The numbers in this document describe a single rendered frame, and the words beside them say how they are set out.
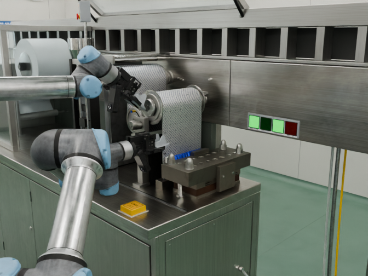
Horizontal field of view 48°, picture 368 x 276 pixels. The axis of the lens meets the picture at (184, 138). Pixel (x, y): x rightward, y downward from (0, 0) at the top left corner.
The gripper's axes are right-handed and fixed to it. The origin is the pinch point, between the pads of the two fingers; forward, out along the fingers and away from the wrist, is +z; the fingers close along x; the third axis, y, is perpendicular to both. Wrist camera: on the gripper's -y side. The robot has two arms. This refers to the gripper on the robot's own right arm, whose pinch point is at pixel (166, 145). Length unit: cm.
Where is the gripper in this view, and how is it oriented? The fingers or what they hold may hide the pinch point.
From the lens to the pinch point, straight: 175.0
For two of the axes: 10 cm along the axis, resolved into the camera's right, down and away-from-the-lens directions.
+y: 0.0, -9.7, -2.4
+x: -7.0, -1.7, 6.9
